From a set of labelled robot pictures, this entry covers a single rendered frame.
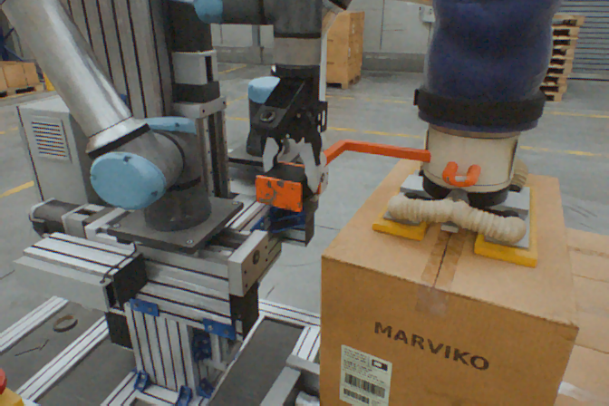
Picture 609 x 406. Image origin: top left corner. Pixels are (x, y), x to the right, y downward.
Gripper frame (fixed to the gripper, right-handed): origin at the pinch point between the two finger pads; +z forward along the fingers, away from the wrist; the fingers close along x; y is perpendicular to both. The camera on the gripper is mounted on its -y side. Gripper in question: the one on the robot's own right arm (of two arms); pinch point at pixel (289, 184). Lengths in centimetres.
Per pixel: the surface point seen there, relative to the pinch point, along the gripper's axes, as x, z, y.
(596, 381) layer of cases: -67, 64, 53
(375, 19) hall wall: 292, -8, 949
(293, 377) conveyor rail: 5, 60, 12
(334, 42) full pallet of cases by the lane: 280, 27, 679
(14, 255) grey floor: 234, 122, 58
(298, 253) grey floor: 72, 118, 143
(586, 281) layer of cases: -69, 63, 103
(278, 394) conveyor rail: 6, 60, 6
